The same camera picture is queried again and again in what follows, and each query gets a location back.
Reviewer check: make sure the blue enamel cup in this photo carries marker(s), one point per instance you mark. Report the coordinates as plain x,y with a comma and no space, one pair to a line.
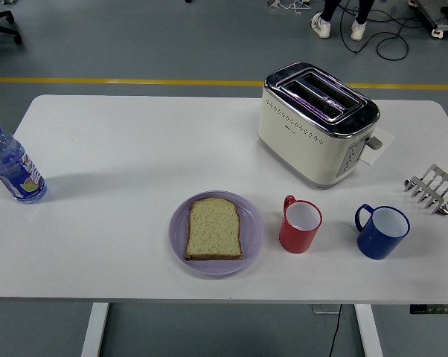
376,241

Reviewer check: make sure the slice of bread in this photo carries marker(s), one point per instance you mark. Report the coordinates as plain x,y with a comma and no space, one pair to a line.
213,230

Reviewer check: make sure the red enamel cup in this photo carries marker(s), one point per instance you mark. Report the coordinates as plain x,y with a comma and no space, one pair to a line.
296,240

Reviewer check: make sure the purple round plate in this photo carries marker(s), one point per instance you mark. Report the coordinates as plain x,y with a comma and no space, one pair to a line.
252,230

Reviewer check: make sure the cream chrome toaster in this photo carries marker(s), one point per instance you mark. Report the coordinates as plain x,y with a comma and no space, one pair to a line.
298,148

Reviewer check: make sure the white paper sheet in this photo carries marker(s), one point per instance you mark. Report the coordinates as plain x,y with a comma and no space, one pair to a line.
384,143

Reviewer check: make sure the person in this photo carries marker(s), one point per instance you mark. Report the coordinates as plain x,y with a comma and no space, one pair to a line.
320,26

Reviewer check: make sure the white table leg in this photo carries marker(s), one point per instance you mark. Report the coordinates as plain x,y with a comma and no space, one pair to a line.
369,331
94,331

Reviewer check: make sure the plastic bottle with blue cap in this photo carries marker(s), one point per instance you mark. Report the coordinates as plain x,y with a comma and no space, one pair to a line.
17,175

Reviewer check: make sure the silver metal toast rack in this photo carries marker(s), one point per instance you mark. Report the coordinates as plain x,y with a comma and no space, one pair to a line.
432,186

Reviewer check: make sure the black table control panel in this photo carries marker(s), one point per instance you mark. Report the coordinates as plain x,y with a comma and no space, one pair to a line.
436,309

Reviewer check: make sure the grey equipment cart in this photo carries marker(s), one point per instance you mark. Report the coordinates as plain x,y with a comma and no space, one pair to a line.
443,22

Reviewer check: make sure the black office chair base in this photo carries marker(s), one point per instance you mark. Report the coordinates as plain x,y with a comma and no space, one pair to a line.
0,18

